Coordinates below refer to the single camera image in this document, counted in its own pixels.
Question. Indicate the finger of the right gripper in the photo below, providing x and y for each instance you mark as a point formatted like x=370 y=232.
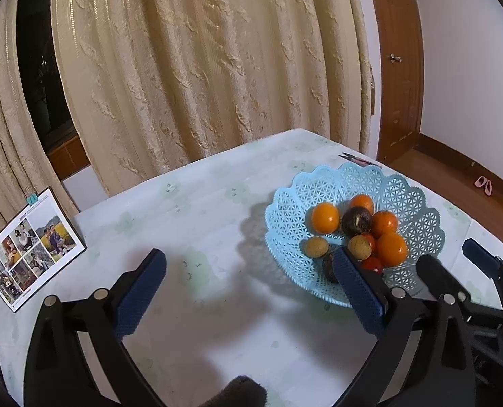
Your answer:
x=490 y=265
x=440 y=282

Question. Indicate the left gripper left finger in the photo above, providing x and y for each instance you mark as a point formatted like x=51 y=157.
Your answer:
x=57 y=372

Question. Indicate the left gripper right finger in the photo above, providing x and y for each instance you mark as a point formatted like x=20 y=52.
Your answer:
x=441 y=372

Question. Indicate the red tomato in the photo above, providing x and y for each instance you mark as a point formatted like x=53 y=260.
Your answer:
x=373 y=264
x=371 y=241

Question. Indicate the smooth orange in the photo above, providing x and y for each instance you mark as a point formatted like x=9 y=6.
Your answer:
x=384 y=222

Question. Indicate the dark passion fruit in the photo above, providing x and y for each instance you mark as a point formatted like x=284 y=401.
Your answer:
x=356 y=221
x=327 y=268

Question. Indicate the mandarin orange with stem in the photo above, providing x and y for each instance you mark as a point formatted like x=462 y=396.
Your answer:
x=362 y=201

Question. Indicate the small yellow-brown longan fruit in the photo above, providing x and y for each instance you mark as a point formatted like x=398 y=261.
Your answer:
x=315 y=247

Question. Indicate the yellow-orange oval orange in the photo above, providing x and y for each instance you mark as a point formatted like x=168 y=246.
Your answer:
x=325 y=218

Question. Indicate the pink slipper right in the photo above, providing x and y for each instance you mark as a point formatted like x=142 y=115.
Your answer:
x=488 y=189

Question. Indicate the pink slipper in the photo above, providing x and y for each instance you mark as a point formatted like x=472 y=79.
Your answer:
x=481 y=182
x=488 y=189

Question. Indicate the pink slipper left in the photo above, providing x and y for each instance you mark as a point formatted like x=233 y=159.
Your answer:
x=481 y=182

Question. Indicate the photo collage card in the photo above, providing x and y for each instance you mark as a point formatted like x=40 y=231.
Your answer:
x=35 y=246

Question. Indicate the pink thread snips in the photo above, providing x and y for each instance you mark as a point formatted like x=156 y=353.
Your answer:
x=358 y=160

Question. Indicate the light blue lace plastic basket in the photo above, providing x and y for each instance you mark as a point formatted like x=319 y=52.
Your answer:
x=288 y=224

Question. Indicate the teal binder clip top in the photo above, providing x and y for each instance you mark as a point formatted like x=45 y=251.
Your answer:
x=32 y=199

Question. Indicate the beige curtain left panel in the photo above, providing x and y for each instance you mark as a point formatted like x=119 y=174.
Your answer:
x=24 y=166

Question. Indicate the beige curtain panel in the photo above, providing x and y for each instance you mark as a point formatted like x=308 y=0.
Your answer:
x=24 y=166
x=153 y=85

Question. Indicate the wooden window sill cabinet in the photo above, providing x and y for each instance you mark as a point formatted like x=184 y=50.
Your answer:
x=68 y=157

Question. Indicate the brown wooden door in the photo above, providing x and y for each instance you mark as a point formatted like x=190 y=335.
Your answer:
x=402 y=76

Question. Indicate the metal door knob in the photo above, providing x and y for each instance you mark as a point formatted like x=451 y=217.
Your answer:
x=395 y=58

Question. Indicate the beige curtain right panel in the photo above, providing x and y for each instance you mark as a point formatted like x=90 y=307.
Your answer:
x=153 y=85

